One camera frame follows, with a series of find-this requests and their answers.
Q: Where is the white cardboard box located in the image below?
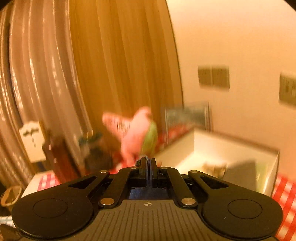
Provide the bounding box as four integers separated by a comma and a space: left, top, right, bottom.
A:
154, 128, 280, 197

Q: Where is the sheer white curtain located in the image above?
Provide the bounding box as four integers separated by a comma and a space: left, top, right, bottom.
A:
0, 5, 93, 186

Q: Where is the beige light switch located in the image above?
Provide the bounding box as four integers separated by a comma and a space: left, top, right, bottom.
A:
212, 67, 230, 90
198, 66, 213, 88

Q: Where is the brown curtain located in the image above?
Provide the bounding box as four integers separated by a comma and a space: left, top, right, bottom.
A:
69, 0, 184, 163

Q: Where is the round woven object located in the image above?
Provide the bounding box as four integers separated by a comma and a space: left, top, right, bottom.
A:
0, 186, 22, 207

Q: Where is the glass picture frame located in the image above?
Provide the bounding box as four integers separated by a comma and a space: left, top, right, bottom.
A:
165, 102, 212, 134

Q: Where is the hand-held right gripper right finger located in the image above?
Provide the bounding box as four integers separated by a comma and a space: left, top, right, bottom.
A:
148, 158, 229, 208

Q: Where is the red white checkered tablecloth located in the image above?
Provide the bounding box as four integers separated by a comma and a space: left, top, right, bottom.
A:
37, 125, 296, 241

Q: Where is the pink starfish plush toy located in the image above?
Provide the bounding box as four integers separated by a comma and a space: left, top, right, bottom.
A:
102, 106, 159, 164

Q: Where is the beige wall socket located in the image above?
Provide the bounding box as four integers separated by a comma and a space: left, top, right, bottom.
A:
279, 73, 296, 105

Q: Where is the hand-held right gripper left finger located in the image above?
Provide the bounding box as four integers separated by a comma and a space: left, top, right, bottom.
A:
69, 158, 148, 208

